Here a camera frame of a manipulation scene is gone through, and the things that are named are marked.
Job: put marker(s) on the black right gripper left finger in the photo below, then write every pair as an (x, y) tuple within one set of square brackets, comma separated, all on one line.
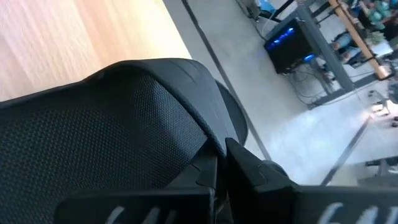
[(140, 205)]

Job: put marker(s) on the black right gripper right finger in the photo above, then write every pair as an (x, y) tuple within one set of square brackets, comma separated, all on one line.
[(264, 199)]

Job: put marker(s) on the person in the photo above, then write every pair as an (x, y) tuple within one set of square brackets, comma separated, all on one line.
[(345, 42)]

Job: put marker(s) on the black rubber slide sandal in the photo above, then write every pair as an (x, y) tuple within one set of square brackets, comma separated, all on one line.
[(93, 124)]

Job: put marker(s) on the grey metal desk leg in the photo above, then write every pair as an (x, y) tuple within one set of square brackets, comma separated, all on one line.
[(326, 53)]

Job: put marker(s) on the black computer tower blue lights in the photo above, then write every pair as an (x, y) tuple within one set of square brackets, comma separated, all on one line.
[(287, 49)]

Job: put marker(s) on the wooden desk edge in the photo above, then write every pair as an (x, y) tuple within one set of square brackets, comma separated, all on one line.
[(357, 40)]

